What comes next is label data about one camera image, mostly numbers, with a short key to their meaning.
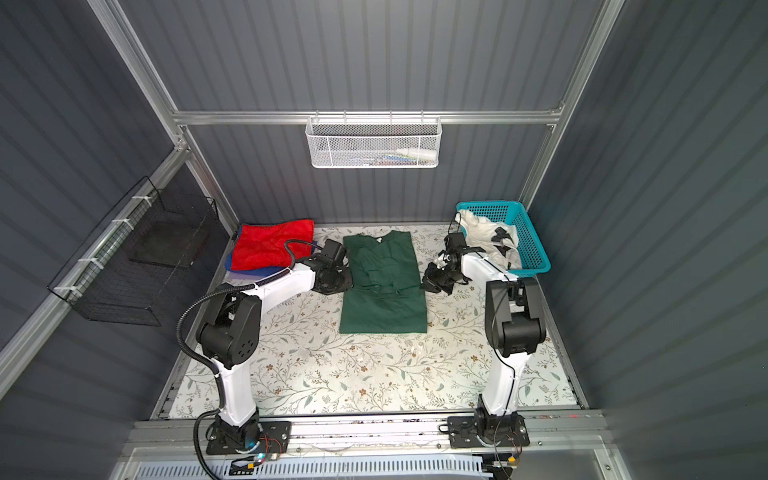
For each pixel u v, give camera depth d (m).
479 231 1.16
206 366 0.53
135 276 0.73
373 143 1.12
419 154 0.87
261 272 1.07
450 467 0.71
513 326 0.52
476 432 0.73
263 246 1.08
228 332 0.52
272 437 0.74
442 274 0.84
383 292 0.99
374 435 0.75
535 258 1.02
